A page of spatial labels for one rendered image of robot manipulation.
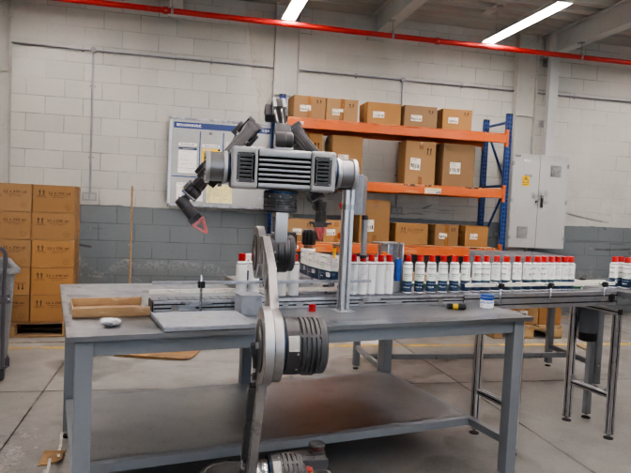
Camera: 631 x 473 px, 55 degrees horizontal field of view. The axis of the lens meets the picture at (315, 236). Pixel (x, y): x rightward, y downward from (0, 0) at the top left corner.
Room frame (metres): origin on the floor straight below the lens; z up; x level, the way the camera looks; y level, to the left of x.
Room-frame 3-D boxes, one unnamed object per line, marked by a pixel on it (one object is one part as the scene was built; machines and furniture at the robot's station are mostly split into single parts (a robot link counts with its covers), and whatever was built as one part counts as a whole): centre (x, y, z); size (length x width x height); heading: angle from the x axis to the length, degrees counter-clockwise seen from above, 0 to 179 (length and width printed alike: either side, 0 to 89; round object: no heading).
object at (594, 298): (3.51, -1.33, 0.47); 1.17 x 0.38 x 0.94; 114
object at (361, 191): (2.91, -0.18, 1.38); 0.17 x 0.10 x 0.19; 169
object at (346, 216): (2.83, -0.15, 1.16); 0.04 x 0.04 x 0.67; 24
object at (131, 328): (3.06, 0.15, 0.82); 2.10 x 1.31 x 0.02; 114
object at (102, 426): (3.06, 0.15, 0.40); 2.04 x 1.25 x 0.81; 114
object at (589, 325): (3.84, -1.77, 0.71); 0.15 x 0.12 x 0.34; 24
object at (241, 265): (2.77, 0.33, 0.98); 0.05 x 0.05 x 0.20
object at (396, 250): (3.20, -0.40, 1.01); 0.14 x 0.13 x 0.26; 114
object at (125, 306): (2.53, 0.86, 0.85); 0.30 x 0.26 x 0.04; 114
